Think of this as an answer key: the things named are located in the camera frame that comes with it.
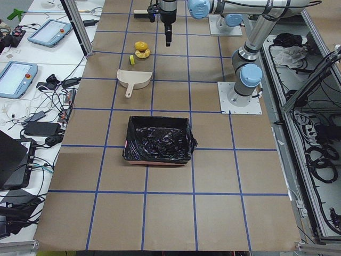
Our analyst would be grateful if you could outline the beige hand brush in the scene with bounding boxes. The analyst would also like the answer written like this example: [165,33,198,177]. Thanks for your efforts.
[133,10,149,19]

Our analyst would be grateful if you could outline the crumpled white cloth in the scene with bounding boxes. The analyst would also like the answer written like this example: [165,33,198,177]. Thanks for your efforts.
[274,46,307,69]

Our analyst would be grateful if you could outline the golden croissant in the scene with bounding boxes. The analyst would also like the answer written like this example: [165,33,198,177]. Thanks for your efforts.
[135,49,151,59]

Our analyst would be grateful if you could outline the black laptop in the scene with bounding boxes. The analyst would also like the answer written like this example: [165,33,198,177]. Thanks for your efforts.
[1,132,36,190]

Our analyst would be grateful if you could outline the pink bin with black bag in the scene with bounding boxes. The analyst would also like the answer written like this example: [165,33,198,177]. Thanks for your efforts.
[122,116,198,165]

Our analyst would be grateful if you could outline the round glazed bread roll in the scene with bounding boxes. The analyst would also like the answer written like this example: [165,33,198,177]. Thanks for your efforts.
[134,41,149,52]

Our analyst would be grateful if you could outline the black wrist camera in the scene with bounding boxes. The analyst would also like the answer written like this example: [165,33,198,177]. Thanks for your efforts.
[147,4,159,23]

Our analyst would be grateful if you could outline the black power adapter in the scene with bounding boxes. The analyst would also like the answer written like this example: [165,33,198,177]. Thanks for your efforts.
[24,122,60,137]

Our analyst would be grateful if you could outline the blue teach pendant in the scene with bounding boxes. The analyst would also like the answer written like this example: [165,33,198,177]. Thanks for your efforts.
[1,61,38,99]
[28,19,72,47]

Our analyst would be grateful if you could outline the upper blue teach pendant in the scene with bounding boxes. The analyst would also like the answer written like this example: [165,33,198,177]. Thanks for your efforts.
[28,19,72,47]

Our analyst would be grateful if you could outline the yellow green sponge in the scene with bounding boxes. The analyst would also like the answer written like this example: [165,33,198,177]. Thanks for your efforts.
[129,55,135,65]

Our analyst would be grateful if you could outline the beige plastic dustpan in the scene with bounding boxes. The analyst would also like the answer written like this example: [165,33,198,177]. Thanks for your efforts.
[117,69,152,98]

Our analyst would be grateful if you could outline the green handled grabber tool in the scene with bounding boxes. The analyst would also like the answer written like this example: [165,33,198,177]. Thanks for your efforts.
[7,9,65,21]

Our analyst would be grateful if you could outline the lower blue teach pendant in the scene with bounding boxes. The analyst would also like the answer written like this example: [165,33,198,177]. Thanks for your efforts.
[1,61,38,99]

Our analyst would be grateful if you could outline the aluminium frame post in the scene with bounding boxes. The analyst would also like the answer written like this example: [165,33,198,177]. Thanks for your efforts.
[60,0,93,57]

